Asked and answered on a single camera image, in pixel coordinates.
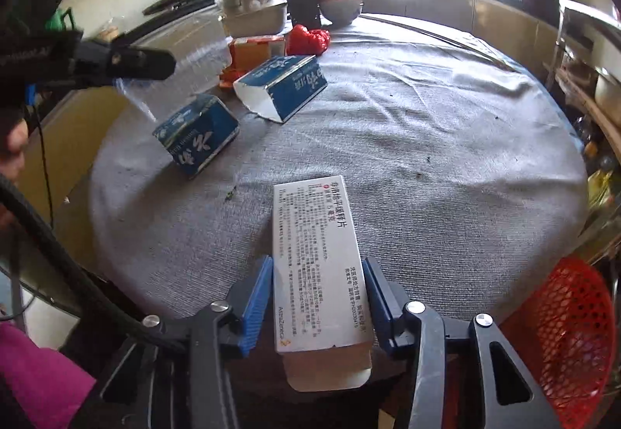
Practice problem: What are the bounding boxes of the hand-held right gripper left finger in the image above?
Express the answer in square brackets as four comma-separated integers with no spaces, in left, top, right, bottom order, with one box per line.
[78,255,275,429]

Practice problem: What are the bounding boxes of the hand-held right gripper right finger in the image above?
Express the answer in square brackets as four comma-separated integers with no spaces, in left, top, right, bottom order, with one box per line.
[363,257,564,429]

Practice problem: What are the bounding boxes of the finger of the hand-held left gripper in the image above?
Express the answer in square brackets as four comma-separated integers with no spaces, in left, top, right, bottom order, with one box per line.
[80,37,176,83]

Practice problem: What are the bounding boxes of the clear plastic bag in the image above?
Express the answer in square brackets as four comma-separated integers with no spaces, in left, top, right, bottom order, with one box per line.
[114,14,234,124]

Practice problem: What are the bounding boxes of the white medicine box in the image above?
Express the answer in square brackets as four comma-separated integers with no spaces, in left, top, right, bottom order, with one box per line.
[272,174,375,393]

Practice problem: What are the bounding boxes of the red plastic bag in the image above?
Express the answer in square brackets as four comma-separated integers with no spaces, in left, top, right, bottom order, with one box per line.
[286,24,331,57]

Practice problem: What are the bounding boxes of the person's left hand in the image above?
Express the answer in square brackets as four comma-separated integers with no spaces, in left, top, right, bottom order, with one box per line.
[0,111,27,182]

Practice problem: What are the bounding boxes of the green plastic object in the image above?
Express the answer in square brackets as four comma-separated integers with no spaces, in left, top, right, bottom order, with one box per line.
[46,9,79,30]

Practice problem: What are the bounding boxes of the yellow cabinet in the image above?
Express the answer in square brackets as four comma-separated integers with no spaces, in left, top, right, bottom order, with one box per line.
[19,85,124,219]

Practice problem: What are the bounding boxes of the orange box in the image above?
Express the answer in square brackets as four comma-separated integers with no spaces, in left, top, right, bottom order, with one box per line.
[228,35,287,71]

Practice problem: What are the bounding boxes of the grey tablecloth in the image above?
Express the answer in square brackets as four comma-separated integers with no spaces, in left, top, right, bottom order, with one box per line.
[88,14,590,320]

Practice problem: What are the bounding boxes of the opened blue white carton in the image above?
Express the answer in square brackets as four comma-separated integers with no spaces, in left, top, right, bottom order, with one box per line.
[233,55,329,124]

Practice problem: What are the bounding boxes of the black cup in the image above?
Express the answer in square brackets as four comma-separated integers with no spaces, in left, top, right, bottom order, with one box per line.
[288,0,322,22]

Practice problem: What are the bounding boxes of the red mesh basket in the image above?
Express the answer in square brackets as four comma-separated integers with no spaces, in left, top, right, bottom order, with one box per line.
[500,257,613,429]

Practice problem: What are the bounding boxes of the white bowls with red band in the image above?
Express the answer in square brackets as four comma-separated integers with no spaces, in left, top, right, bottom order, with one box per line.
[317,0,364,27]

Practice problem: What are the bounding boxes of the person's magenta clothing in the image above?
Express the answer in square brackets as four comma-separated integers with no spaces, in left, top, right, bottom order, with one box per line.
[0,320,98,429]

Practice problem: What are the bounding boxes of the kitchen counter cabinets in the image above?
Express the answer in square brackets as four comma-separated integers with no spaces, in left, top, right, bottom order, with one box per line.
[359,0,559,66]

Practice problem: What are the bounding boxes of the metal rack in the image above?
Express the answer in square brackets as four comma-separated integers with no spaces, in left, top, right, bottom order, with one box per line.
[548,0,621,168]

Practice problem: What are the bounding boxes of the thin black cable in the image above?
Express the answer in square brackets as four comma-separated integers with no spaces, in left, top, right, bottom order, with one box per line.
[34,104,55,228]

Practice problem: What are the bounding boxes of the thick black cable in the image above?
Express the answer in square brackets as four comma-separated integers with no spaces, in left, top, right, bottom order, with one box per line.
[0,177,190,353]

